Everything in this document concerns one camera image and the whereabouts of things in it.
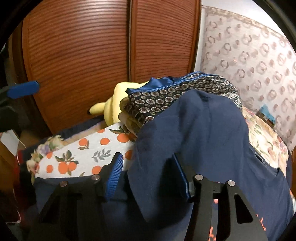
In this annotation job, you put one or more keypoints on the navy blue t-shirt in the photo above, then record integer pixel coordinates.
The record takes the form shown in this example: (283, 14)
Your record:
(209, 134)

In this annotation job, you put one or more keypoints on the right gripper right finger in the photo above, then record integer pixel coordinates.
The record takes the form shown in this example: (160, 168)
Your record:
(236, 219)

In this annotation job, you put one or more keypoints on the yellow plush toy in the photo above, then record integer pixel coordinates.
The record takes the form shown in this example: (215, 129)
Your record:
(110, 109)

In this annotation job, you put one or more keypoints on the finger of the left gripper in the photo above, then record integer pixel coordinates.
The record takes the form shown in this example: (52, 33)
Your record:
(20, 90)

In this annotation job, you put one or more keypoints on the brown folded garment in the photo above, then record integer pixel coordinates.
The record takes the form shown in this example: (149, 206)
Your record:
(129, 116)

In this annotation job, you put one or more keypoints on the cardboard box blue contents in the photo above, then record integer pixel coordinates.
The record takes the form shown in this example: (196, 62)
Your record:
(264, 114)

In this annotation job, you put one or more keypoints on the orange print white blanket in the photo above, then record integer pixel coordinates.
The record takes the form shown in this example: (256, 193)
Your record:
(89, 154)

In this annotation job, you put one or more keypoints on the navy patterned silk garment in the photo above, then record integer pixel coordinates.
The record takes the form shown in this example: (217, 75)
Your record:
(154, 97)

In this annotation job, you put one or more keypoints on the wooden louvered wardrobe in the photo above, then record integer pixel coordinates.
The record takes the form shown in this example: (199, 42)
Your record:
(78, 51)

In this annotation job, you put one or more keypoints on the patterned lace curtain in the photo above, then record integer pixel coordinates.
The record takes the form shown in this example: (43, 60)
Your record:
(256, 59)

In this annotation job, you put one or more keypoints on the floral cream bedspread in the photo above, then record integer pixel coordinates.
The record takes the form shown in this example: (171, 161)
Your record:
(266, 141)

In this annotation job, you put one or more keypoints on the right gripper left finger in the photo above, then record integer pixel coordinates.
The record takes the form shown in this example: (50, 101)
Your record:
(113, 175)

